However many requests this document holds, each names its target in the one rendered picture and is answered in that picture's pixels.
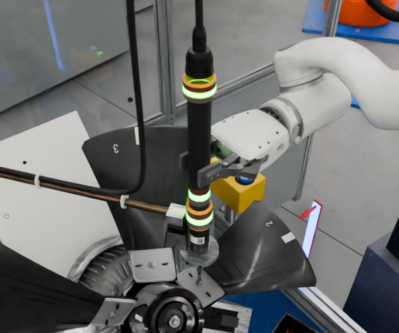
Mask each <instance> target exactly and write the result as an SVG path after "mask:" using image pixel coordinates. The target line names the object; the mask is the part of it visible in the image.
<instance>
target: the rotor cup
mask: <svg viewBox="0 0 399 333"><path fill-rule="evenodd" d="M162 284H165V285H168V286H170V287H168V288H165V287H163V286H160V285H162ZM116 296H117V297H133V298H138V300H137V304H136V305H135V306H134V308H133V309H132V311H131V312H130V313H129V315H128V316H127V318H126V319H125V320H124V321H123V323H122V324H121V325H119V326H116V329H117V331H118V333H202V331H203V326H204V320H205V317H204V311H203V307H202V304H201V302H200V300H199V299H198V298H197V296H196V295H195V294H194V293H193V292H191V291H190V290H189V289H186V288H183V287H180V286H178V285H175V284H174V282H173V281H158V282H143V283H137V282H135V281H134V279H133V277H131V278H130V279H128V280H127V281H126V282H125V283H124V284H123V285H122V287H121V288H120V290H119V291H118V294H117V295H116ZM135 314H137V315H139V316H141V317H142V322H141V321H139V320H137V319H136V318H135ZM172 316H178V317H179V318H180V324H179V326H178V327H176V328H172V327H171V326H170V324H169V321H170V318H171V317H172Z"/></svg>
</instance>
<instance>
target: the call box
mask: <svg viewBox="0 0 399 333"><path fill-rule="evenodd" d="M215 161H219V159H218V158H216V157H213V158H211V163H214V162H215ZM265 181H266V178H265V177H264V176H263V175H262V174H260V173H258V175H257V178H256V179H254V180H253V179H252V181H251V182H249V183H242V182H239V181H238V177H233V176H230V177H228V178H222V177H221V178H219V179H217V180H216V181H214V182H212V183H211V184H210V190H211V191H212V192H213V193H214V194H215V195H216V196H217V197H218V198H219V199H220V200H222V201H223V202H224V203H225V204H227V205H228V206H229V207H230V208H231V209H232V210H233V211H234V212H235V213H237V214H240V213H242V212H243V211H245V210H246V208H247V207H248V206H249V205H250V204H251V203H252V202H253V201H254V200H259V201H261V200H262V199H263V197H264V187H265Z"/></svg>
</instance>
